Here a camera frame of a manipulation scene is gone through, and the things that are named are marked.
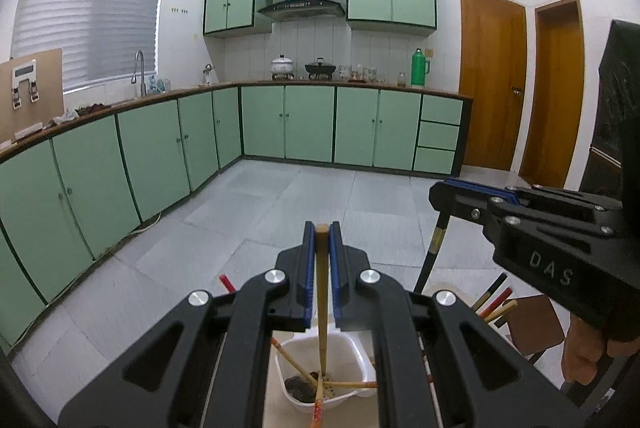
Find dark chopstick with red pattern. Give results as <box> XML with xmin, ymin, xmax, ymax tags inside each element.
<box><xmin>477</xmin><ymin>288</ymin><xmax>515</xmax><ymax>318</ymax></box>

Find black glass cabinet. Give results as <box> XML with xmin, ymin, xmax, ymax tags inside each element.
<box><xmin>580</xmin><ymin>19</ymin><xmax>640</xmax><ymax>214</ymax></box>

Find green thermos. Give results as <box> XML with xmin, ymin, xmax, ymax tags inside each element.
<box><xmin>410</xmin><ymin>48</ymin><xmax>432</xmax><ymax>87</ymax></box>

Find person's right hand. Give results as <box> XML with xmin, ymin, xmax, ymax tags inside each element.
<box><xmin>561</xmin><ymin>315</ymin><xmax>609</xmax><ymax>384</ymax></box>

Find wooden board with white clips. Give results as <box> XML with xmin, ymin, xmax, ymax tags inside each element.
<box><xmin>0</xmin><ymin>48</ymin><xmax>65</xmax><ymax>144</ymax></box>

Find green lower kitchen cabinets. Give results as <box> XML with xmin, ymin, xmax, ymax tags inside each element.
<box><xmin>0</xmin><ymin>80</ymin><xmax>473</xmax><ymax>349</ymax></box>

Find metal faucet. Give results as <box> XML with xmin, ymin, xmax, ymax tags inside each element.
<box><xmin>131</xmin><ymin>49</ymin><xmax>148</xmax><ymax>98</ymax></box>

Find plain wooden chopstick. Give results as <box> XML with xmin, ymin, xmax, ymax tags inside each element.
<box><xmin>315</xmin><ymin>224</ymin><xmax>332</xmax><ymax>381</ymax></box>

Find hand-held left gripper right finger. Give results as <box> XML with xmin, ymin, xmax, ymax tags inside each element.
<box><xmin>329</xmin><ymin>222</ymin><xmax>583</xmax><ymax>428</ymax></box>

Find plain wooden door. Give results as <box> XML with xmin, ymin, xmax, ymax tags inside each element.
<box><xmin>519</xmin><ymin>0</ymin><xmax>586</xmax><ymax>191</ymax></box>

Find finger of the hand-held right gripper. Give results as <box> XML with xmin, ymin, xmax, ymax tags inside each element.
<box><xmin>429</xmin><ymin>182</ymin><xmax>619</xmax><ymax>240</ymax></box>
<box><xmin>444</xmin><ymin>179</ymin><xmax>626</xmax><ymax>219</ymax></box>

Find brown stool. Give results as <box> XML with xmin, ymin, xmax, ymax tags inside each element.
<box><xmin>505</xmin><ymin>294</ymin><xmax>568</xmax><ymax>359</ymax></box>

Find white cooking pot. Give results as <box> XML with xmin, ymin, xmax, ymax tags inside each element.
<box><xmin>270</xmin><ymin>54</ymin><xmax>295</xmax><ymax>79</ymax></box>

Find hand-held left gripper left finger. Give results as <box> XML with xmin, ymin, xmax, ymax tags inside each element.
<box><xmin>60</xmin><ymin>222</ymin><xmax>316</xmax><ymax>428</ymax></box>

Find wooden door with handle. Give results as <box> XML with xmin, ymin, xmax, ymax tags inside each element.
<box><xmin>459</xmin><ymin>0</ymin><xmax>528</xmax><ymax>173</ymax></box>

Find grey window blind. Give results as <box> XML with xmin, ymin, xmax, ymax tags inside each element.
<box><xmin>11</xmin><ymin>0</ymin><xmax>171</xmax><ymax>94</ymax></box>

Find black wok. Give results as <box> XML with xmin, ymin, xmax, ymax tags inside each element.
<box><xmin>305</xmin><ymin>57</ymin><xmax>337</xmax><ymax>79</ymax></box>

